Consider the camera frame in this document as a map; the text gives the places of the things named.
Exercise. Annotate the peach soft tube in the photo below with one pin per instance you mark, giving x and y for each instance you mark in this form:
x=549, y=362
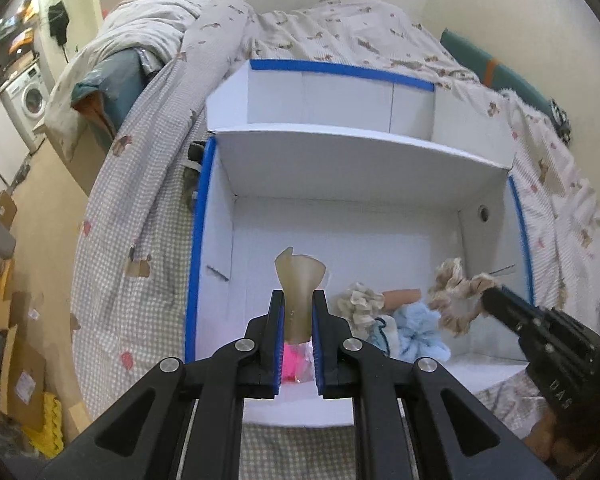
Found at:
x=402, y=297

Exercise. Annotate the light blue plush cloth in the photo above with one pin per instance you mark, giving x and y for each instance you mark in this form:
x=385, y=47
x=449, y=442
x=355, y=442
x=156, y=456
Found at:
x=420, y=330

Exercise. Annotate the black hanging bag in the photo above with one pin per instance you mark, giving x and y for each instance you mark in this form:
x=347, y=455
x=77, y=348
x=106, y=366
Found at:
x=59, y=22

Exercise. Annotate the teal mat with orange stripe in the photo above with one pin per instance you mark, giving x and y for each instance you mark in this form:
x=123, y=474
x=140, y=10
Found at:
x=467, y=52

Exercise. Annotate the bear print striped duvet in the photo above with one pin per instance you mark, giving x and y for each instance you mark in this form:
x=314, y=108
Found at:
x=330, y=30

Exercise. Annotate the small open cardboard box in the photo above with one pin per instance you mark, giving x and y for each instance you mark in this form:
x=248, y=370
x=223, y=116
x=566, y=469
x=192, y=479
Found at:
x=2, y=210

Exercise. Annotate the person's right hand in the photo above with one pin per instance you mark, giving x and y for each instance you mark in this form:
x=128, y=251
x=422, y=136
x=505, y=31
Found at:
x=542, y=435

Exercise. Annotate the beige scrunchie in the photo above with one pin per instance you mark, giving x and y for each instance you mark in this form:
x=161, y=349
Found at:
x=447, y=310
x=360, y=302

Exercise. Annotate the grey bin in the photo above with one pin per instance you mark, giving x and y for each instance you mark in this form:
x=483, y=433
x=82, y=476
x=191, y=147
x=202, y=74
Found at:
x=0, y=240

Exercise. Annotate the dark olive cloth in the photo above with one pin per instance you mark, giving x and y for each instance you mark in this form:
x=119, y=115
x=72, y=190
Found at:
x=192, y=180

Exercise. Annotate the wooden bed frame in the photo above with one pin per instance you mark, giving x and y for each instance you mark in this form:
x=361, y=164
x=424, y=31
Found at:
x=75, y=160

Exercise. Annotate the white washing machine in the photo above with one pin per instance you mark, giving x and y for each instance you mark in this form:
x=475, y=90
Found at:
x=27, y=100

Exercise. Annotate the translucent tan plastic piece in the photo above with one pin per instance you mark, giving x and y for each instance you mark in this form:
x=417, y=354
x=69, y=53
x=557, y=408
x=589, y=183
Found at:
x=297, y=285

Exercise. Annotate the white box with blue tape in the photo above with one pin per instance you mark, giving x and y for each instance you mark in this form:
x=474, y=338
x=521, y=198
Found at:
x=360, y=230

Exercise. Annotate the cluttered wall shelf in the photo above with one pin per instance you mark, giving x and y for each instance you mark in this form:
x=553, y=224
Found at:
x=10, y=30

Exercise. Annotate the black and white small item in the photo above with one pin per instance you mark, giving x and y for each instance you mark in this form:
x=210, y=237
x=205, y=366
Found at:
x=560, y=120

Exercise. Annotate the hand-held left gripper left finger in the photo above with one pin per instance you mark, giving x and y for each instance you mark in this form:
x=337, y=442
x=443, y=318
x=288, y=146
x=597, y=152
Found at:
x=278, y=340

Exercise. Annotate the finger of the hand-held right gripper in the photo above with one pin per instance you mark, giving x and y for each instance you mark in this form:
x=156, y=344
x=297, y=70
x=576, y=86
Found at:
x=505, y=310

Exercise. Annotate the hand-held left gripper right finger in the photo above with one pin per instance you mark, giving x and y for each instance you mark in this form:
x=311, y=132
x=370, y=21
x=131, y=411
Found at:
x=320, y=340

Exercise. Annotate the pink rubber duck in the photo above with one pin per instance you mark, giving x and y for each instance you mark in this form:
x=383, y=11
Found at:
x=292, y=360

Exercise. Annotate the teal pillow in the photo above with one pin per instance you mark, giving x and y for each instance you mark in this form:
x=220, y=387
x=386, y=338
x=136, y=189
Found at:
x=120, y=80

